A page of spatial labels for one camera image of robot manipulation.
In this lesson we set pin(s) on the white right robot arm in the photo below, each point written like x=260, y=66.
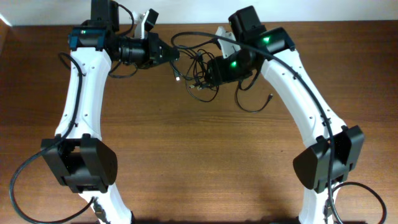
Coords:
x=332, y=148

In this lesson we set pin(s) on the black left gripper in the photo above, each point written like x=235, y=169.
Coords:
x=153, y=49

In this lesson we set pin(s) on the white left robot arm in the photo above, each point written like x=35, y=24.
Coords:
x=77, y=156

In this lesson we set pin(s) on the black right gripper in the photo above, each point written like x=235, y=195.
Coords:
x=218, y=65

